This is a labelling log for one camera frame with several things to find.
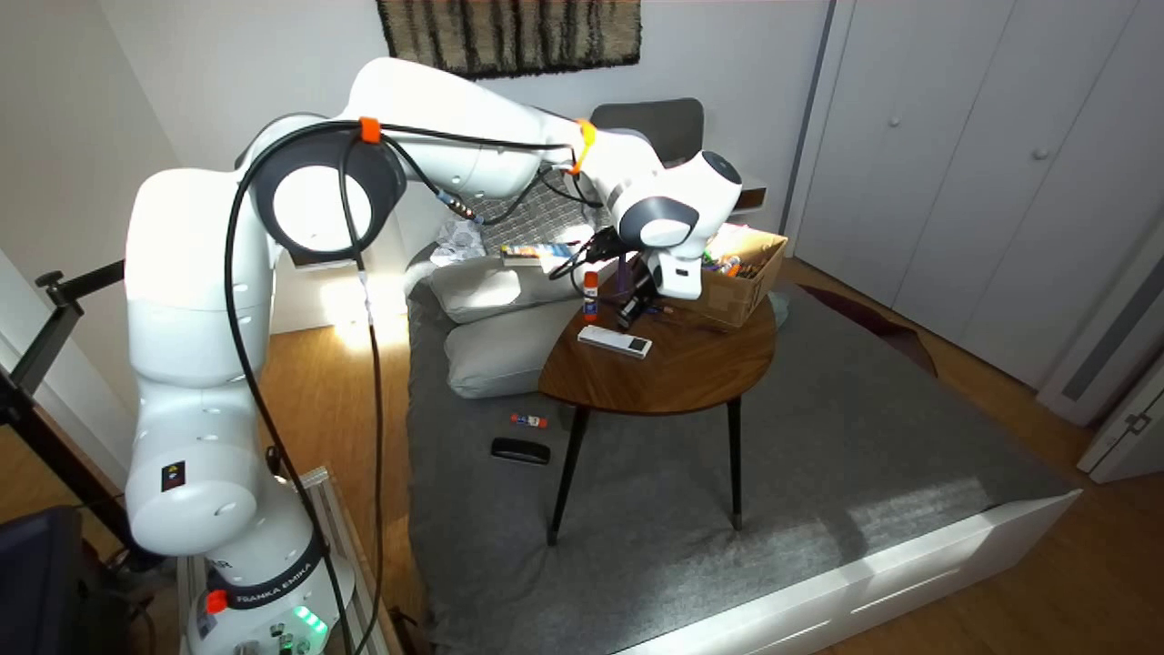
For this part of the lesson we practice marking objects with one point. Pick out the white door grey stripe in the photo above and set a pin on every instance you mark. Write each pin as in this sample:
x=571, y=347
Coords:
x=1111, y=340

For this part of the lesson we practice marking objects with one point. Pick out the light grey pillow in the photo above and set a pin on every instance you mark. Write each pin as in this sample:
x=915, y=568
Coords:
x=478, y=294

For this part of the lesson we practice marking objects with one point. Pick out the open cardboard box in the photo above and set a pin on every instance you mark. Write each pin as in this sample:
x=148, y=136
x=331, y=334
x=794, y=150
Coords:
x=752, y=294

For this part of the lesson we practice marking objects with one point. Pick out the dark grey chair back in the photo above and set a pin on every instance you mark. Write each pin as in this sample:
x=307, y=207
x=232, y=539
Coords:
x=648, y=117

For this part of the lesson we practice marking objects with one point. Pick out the black oblong case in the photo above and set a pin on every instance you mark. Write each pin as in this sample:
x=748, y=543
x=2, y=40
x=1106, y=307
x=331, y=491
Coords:
x=521, y=448

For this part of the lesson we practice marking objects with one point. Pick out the black tripod stand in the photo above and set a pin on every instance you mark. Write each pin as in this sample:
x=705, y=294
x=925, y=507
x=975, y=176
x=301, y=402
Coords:
x=39, y=351

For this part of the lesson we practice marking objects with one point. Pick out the large grey pillow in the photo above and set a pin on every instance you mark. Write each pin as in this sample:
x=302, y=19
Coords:
x=495, y=351

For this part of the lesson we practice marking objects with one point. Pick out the dark bulky object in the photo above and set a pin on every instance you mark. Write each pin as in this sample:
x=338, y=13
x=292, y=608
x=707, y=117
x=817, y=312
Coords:
x=49, y=583

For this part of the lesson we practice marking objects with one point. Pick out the dark framed wall hanging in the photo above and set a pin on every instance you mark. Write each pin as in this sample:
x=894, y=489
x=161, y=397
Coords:
x=511, y=35

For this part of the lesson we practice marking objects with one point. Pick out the white bed frame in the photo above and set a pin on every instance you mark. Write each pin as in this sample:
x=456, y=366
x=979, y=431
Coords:
x=873, y=587

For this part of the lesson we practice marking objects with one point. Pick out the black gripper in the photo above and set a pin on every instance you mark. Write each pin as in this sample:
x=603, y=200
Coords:
x=645, y=279

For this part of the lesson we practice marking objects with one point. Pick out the wooden side table black legs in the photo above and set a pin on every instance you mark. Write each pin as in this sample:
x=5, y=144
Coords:
x=679, y=376

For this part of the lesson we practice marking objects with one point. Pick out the quilted grey cushion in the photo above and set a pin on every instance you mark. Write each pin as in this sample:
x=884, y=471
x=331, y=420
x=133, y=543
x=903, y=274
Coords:
x=529, y=223

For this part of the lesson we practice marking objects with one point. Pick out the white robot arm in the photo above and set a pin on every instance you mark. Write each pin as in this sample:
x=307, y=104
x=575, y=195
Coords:
x=201, y=366

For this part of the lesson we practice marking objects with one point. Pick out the large orange glue stick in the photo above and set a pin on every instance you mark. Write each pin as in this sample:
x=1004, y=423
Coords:
x=589, y=280

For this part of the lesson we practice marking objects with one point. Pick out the white remote control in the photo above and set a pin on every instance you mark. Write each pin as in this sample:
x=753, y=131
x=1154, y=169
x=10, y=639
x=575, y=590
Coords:
x=616, y=340

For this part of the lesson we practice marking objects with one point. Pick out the white wardrobe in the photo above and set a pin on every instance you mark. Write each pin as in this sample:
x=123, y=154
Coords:
x=946, y=157

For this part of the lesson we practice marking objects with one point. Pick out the crumpled light blue blanket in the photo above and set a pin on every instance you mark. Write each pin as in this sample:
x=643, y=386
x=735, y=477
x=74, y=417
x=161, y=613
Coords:
x=461, y=241

